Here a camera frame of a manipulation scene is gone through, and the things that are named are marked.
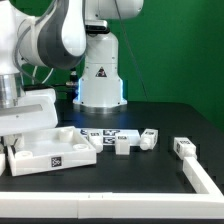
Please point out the white L-shaped fence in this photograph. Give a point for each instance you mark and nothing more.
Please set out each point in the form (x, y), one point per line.
(207, 202)

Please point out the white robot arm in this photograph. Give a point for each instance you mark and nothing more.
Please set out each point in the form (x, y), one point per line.
(69, 32)

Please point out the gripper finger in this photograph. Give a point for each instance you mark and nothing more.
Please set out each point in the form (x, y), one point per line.
(18, 141)

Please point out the white square tabletop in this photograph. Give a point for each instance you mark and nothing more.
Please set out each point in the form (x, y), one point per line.
(49, 150)

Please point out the black camera on stand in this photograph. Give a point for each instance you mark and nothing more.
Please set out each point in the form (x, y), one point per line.
(96, 27)

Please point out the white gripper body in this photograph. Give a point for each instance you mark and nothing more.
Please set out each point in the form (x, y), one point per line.
(35, 111)

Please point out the white sheet with markers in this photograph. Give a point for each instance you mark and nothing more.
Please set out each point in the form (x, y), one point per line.
(109, 136)

